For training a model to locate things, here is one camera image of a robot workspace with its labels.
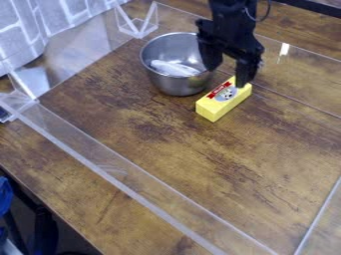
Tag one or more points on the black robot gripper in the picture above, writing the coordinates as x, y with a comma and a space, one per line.
227, 34

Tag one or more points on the yellow butter block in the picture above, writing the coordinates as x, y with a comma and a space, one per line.
222, 99

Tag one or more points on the stainless steel bowl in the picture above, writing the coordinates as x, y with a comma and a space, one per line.
175, 47

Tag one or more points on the silver fish in bowl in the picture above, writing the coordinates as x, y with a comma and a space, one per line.
174, 69

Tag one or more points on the grey brick pattern cloth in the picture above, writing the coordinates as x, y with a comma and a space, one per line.
31, 21

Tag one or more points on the black table leg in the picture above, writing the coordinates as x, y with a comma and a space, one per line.
45, 233

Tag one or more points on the blue object under table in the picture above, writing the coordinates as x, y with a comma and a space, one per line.
5, 201

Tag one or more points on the clear acrylic corner bracket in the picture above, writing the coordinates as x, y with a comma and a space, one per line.
138, 27

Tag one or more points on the clear acrylic enclosure panel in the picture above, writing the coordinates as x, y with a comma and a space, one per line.
147, 178

